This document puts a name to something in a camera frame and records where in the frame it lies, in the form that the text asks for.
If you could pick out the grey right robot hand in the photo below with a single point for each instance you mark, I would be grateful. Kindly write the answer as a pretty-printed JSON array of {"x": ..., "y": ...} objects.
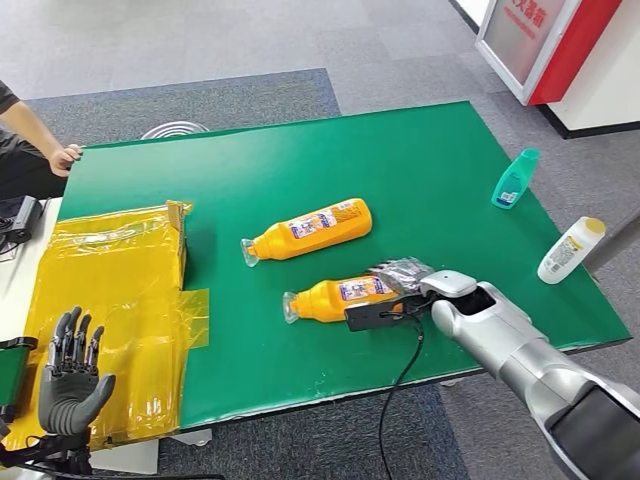
[{"x": 402, "y": 275}]

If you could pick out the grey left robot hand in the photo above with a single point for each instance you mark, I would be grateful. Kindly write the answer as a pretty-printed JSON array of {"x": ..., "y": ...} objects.
[{"x": 70, "y": 397}]

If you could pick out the person's hand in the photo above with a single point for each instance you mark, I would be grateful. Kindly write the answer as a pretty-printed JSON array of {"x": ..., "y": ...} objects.
[{"x": 65, "y": 160}]

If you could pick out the orange bottle with clear cap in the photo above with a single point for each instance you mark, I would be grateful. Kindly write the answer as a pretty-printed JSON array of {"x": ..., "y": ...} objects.
[
  {"x": 320, "y": 301},
  {"x": 310, "y": 232}
]

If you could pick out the person's forearm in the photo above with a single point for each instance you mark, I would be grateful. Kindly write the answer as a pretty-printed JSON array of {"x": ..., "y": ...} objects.
[{"x": 30, "y": 129}]

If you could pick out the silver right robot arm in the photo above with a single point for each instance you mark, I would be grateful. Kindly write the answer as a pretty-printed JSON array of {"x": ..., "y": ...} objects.
[{"x": 520, "y": 351}]

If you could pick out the teal plastic bottle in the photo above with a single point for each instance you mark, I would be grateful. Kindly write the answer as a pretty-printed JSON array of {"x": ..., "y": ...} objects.
[{"x": 512, "y": 182}]

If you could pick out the white bottle with yellow cap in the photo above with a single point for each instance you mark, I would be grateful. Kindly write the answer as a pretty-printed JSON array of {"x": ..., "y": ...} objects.
[{"x": 567, "y": 252}]

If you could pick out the person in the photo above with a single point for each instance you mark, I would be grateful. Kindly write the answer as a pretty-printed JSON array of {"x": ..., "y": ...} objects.
[{"x": 20, "y": 175}]

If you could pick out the green bin with black rim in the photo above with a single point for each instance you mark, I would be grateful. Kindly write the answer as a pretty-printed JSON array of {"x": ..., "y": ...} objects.
[{"x": 12, "y": 378}]

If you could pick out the black device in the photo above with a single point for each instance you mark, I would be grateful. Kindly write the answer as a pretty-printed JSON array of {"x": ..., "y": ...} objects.
[{"x": 23, "y": 218}]

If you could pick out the green table mat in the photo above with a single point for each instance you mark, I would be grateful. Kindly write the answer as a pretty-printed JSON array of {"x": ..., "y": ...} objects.
[{"x": 400, "y": 166}]

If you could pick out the yellow taped cardboard box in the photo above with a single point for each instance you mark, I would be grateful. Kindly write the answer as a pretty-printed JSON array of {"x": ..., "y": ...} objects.
[{"x": 125, "y": 265}]

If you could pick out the round metal coil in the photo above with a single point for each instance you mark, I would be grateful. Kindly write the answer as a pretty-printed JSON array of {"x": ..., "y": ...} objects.
[{"x": 175, "y": 129}]

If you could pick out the white table foot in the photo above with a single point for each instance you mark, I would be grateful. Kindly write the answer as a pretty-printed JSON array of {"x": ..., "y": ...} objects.
[{"x": 192, "y": 437}]

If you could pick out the red and white fire cabinet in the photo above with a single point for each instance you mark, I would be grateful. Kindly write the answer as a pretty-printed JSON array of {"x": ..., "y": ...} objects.
[{"x": 525, "y": 40}]

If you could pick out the black left wrist bracket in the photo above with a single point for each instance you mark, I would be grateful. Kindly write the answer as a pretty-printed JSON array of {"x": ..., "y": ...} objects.
[{"x": 55, "y": 454}]

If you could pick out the black wrist bracket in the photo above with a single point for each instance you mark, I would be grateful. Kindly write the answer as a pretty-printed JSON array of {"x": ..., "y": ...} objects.
[
  {"x": 55, "y": 454},
  {"x": 370, "y": 316}
]

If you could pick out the black right wrist bracket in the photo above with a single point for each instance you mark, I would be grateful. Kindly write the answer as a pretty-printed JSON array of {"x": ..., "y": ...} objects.
[{"x": 370, "y": 316}]

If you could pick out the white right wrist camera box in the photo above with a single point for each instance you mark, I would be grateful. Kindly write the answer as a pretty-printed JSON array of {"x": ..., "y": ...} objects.
[{"x": 447, "y": 283}]

